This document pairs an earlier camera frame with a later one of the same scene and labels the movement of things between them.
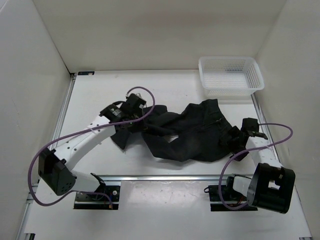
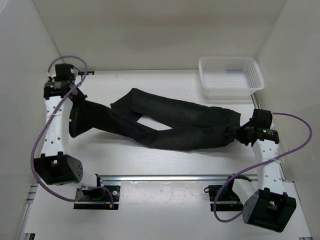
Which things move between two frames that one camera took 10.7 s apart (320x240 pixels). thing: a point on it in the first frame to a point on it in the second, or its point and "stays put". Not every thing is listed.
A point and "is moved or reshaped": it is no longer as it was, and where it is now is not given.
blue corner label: (86, 73) stays put
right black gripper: (234, 132) to (238, 133)
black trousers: (193, 135) is moved or reshaped
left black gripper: (135, 128) to (76, 87)
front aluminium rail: (154, 177) stays put
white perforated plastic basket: (225, 77) stays put
